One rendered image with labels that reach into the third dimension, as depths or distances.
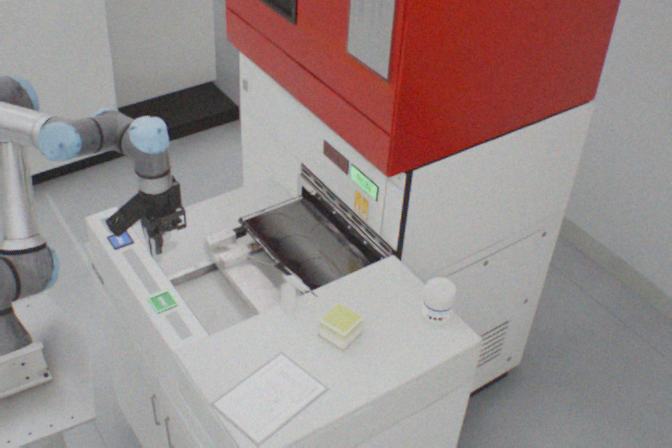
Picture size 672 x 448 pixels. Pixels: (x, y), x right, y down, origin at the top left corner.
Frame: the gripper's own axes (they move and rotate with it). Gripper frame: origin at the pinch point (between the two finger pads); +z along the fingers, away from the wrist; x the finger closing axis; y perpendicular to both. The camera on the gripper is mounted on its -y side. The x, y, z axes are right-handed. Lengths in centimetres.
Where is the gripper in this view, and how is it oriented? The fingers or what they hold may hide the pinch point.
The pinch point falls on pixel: (154, 258)
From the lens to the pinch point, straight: 185.3
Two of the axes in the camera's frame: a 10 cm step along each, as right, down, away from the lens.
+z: -0.5, 7.9, 6.1
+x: -5.6, -5.3, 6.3
